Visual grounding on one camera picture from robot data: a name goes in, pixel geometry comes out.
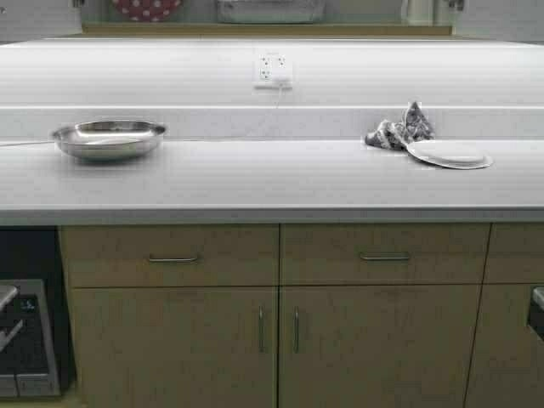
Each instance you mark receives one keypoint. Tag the black oven appliance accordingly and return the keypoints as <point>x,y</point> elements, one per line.
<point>37,359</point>

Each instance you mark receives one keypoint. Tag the wooden drawer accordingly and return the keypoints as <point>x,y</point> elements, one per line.
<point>515,254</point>
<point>117,256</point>
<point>329,254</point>

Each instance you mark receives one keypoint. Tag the lower left wooden drawer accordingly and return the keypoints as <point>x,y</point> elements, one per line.
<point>117,256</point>

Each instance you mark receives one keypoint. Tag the grey patterned cloth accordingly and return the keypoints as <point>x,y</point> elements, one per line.
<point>412,127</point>

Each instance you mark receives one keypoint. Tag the white paper plate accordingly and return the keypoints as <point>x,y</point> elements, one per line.
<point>449,154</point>

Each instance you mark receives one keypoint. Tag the left lower door handle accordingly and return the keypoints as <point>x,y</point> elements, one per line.
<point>261,329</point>

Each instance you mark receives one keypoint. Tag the drawer metal handle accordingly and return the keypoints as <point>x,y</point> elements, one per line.
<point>185,260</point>
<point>385,256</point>

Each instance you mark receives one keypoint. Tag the red polka dot plate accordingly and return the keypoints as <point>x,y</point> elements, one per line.
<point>146,10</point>

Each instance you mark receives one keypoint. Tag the right black base block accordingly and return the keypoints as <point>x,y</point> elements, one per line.
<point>535,311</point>

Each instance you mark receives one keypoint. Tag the right drawer metal handle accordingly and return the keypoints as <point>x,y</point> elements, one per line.
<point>385,256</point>

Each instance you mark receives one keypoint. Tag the far right wooden drawer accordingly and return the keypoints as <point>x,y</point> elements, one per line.
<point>515,254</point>

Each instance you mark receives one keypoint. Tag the left drawer metal handle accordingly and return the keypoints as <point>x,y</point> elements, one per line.
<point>185,260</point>

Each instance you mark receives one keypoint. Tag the stainless steel bowl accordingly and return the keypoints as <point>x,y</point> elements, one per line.
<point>106,141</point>

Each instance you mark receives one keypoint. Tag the door handle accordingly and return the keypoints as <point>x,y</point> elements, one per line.
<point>261,329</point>
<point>296,332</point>

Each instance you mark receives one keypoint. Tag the lower left cabinet door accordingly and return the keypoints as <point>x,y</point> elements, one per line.
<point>175,347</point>

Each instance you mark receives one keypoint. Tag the cabinet door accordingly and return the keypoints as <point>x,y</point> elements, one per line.
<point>377,346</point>
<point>175,347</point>

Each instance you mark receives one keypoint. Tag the white plug adapter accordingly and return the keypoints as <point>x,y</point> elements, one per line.
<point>282,82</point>

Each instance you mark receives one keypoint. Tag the lower right cabinet door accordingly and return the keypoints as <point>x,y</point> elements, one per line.
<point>377,346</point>

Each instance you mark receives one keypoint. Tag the lower right wooden drawer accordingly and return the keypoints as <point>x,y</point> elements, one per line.
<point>329,254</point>

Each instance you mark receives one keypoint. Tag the white wall outlet plate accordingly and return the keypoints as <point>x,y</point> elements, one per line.
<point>268,65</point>

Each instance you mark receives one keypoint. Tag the right lower door handle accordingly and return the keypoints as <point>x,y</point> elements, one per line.
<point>296,332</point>

